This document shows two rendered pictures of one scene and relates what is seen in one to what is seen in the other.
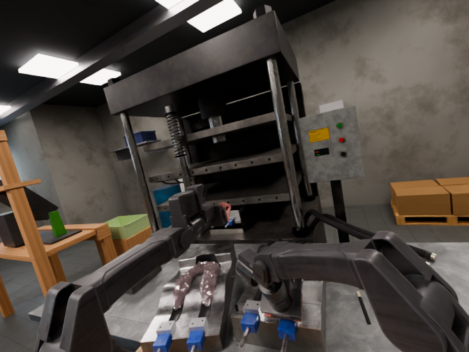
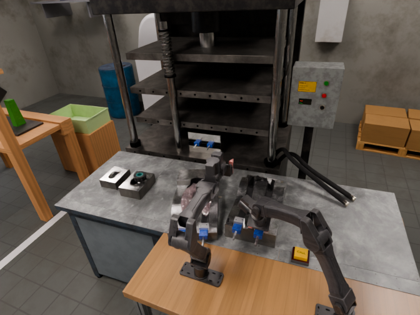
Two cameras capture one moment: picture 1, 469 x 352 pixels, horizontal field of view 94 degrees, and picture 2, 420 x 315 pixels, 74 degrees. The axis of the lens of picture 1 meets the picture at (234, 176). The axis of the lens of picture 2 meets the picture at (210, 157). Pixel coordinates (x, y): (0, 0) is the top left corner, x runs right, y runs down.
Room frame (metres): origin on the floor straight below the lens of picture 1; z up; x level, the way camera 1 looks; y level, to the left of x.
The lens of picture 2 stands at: (-0.42, 0.21, 1.94)
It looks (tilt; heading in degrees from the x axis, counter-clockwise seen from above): 32 degrees down; 357
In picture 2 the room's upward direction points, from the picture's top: 4 degrees counter-clockwise
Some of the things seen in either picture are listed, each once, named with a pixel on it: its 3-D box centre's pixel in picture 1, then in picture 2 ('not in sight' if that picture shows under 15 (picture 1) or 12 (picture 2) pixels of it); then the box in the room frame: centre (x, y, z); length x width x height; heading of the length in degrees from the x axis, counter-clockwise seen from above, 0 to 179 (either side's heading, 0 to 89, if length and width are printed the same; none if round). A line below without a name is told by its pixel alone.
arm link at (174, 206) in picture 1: (179, 217); (209, 175); (0.56, 0.16, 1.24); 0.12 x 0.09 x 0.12; 153
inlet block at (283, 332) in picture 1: (287, 332); (258, 235); (0.51, -0.05, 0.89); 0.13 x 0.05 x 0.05; 156
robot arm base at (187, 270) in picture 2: not in sight; (200, 269); (0.39, 0.24, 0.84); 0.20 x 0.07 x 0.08; 63
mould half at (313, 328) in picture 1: (287, 274); (259, 201); (0.78, -0.12, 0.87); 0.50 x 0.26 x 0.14; 155
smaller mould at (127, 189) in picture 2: (137, 274); (137, 184); (1.10, 0.62, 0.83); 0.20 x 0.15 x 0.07; 155
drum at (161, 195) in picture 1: (170, 205); (120, 89); (4.52, 1.45, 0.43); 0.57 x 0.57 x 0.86
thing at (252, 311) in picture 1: (249, 325); (236, 230); (0.56, 0.05, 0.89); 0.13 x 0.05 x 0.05; 155
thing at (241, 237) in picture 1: (237, 220); (212, 137); (1.83, 0.05, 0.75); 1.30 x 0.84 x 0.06; 65
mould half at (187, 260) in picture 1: (199, 285); (195, 200); (0.85, 0.24, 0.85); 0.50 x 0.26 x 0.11; 172
